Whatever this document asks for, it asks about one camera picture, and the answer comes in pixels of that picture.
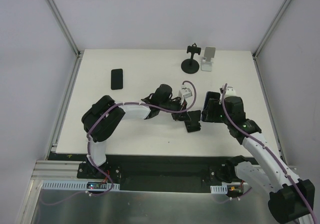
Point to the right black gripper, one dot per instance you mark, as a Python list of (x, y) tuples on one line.
[(214, 109)]

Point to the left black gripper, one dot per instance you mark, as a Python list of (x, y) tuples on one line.
[(182, 114)]

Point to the black folding phone stand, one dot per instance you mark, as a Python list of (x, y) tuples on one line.
[(193, 123)]

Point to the blue phone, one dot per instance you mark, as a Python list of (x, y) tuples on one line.
[(211, 100)]

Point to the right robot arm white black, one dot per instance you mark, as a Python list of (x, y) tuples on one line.
[(289, 198)]

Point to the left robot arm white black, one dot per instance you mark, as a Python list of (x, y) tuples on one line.
[(101, 120)]

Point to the black round-base clamp stand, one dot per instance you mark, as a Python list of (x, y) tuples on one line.
[(190, 65)]

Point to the silver metal phone stand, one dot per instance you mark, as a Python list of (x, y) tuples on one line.
[(208, 59)]

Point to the black phone far left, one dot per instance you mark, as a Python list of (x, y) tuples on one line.
[(117, 81)]

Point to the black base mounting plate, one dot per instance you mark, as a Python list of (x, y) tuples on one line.
[(178, 174)]

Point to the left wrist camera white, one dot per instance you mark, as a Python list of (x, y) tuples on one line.
[(184, 92)]

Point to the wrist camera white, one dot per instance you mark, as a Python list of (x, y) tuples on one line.
[(184, 92), (230, 91)]

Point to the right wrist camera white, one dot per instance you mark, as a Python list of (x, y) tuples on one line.
[(230, 91)]

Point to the right white cable duct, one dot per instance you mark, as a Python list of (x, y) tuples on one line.
[(222, 189)]

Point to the white cable duct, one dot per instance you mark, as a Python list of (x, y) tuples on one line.
[(222, 189), (79, 186)]

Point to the aluminium front rail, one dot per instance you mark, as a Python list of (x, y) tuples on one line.
[(55, 170)]

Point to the left white cable duct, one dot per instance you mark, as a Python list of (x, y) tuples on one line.
[(79, 186)]

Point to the right aluminium frame post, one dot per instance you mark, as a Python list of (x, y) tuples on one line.
[(271, 28)]

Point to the aluminium frame post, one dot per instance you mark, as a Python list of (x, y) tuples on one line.
[(63, 27), (271, 28)]

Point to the left aluminium frame post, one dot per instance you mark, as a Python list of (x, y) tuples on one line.
[(63, 27)]

